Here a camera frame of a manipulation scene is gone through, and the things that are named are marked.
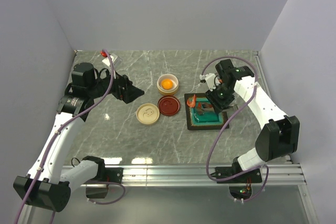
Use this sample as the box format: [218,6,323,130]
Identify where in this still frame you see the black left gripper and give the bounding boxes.
[88,66,144,103]

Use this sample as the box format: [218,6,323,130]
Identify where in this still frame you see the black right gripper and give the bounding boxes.
[204,83,235,115]

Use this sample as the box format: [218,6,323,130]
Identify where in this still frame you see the red toy shrimp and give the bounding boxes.
[186,94,197,108]

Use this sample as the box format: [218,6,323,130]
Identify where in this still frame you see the orange egg tart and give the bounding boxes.
[161,79,174,90]

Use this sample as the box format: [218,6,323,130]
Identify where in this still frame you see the metal food tongs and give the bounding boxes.
[195,102,238,115]

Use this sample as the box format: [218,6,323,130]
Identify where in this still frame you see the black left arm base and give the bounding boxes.
[82,156,123,184]

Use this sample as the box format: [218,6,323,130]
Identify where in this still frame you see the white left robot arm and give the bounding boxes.
[13,62,144,212]

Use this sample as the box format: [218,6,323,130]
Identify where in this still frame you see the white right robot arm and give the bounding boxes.
[200,56,300,182]

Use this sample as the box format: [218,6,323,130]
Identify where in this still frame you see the square teal ceramic plate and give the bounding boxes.
[184,93,228,131]

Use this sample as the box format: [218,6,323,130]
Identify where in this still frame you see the cream round lid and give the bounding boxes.
[136,103,160,125]

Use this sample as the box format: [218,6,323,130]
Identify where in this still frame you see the cream round container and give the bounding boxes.
[156,74,179,95]

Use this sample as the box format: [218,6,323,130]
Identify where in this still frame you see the dark red round lid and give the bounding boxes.
[157,95,181,116]

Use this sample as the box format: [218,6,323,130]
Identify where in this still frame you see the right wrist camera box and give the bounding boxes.
[200,73,220,91]

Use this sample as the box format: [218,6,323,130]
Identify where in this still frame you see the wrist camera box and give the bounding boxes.
[102,54,122,69]
[200,73,220,91]

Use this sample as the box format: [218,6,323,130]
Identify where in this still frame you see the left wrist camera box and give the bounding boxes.
[102,54,122,69]

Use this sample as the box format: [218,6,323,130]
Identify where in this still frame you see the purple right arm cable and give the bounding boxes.
[201,56,270,205]

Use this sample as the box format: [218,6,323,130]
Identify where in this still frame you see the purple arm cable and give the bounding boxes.
[13,48,127,224]
[201,56,270,205]

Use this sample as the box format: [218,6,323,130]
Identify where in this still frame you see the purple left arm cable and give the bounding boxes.
[13,48,127,224]

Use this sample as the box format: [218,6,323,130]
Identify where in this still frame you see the aluminium mounting rail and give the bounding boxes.
[57,163,307,188]

